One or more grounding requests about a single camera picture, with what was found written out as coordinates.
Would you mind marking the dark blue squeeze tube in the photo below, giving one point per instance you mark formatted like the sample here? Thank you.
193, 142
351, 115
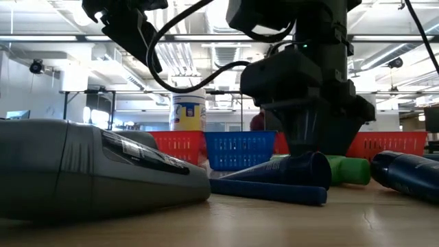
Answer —
291, 169
408, 175

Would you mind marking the dark blue disposable razor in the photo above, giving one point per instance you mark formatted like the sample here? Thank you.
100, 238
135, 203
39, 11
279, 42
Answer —
267, 193

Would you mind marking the person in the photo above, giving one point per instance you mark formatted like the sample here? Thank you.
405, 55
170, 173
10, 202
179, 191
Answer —
257, 123

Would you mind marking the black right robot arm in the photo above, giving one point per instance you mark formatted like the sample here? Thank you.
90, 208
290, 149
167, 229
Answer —
322, 24

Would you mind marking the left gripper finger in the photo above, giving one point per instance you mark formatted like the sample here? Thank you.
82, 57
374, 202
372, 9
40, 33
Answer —
152, 41
127, 34

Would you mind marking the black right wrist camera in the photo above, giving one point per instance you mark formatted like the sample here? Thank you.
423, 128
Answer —
281, 77

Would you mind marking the blue plastic basket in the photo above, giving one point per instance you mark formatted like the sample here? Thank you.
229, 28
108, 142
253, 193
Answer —
240, 149

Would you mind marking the ribbed ceiling air duct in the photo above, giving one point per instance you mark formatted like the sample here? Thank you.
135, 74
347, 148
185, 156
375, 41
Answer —
228, 56

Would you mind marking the green travel bottle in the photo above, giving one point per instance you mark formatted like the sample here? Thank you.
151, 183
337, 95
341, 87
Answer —
353, 169

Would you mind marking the black monitor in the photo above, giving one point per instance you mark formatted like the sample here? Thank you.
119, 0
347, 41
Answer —
432, 120

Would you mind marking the red plastic basket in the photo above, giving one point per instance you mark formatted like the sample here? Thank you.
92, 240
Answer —
280, 144
180, 144
391, 142

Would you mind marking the black ceiling spotlight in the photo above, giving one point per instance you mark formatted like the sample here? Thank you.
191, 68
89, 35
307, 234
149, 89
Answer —
36, 66
396, 62

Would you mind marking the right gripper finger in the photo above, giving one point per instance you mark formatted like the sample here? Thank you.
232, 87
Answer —
337, 133
302, 132

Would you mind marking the white yellow wipes canister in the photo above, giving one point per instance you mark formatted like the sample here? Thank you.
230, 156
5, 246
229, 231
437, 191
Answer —
188, 113

